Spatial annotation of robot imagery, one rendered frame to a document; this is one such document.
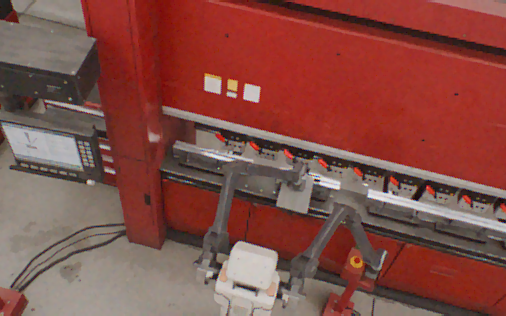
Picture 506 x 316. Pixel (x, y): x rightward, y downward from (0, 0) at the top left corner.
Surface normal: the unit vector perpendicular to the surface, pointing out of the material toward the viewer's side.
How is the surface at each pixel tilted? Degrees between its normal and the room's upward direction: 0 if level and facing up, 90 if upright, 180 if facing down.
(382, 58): 90
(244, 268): 48
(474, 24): 90
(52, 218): 0
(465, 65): 90
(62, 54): 1
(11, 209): 0
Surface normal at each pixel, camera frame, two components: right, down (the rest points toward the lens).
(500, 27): -0.24, 0.74
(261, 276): -0.14, 0.12
